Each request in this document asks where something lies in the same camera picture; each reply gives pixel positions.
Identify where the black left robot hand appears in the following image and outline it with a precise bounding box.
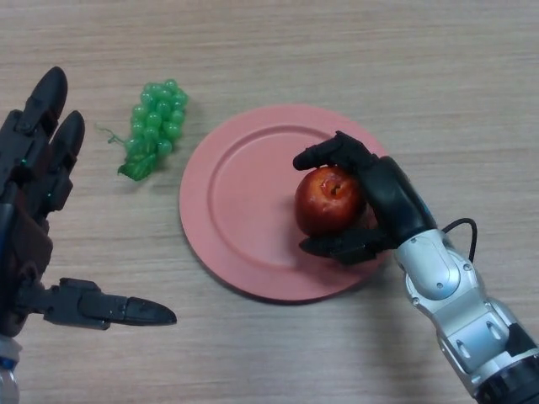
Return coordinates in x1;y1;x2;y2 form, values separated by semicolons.
0;66;178;338

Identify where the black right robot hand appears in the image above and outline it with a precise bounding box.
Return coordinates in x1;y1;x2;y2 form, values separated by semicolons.
292;130;439;267

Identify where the green plastic grape bunch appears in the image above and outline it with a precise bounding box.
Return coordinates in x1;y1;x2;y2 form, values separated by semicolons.
95;77;189;182

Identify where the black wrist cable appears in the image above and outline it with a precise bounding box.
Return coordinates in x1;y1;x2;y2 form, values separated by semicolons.
440;217;479;260

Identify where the red apple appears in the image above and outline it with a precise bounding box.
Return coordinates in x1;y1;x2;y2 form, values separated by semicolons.
293;166;378;237

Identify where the pink round plate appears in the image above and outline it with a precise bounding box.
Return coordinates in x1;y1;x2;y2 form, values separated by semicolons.
179;104;391;305

